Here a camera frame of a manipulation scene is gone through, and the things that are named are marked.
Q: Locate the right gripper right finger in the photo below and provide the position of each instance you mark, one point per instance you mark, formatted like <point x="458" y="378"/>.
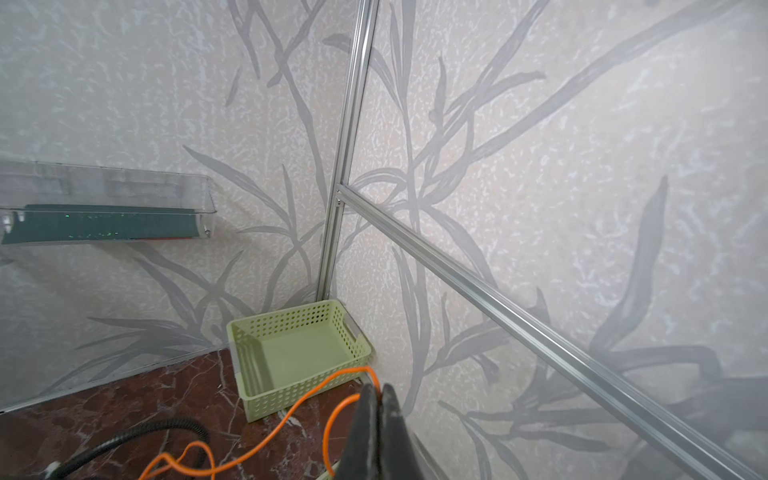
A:
<point x="397" y="457"/>

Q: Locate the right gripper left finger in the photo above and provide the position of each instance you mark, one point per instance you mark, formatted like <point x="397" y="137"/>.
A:
<point x="359" y="459"/>

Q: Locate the left light green basket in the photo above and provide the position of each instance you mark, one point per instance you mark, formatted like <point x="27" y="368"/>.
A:
<point x="279" y="356"/>

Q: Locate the clear plastic wall shelf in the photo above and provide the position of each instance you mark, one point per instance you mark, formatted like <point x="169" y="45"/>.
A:
<point x="45" y="202"/>

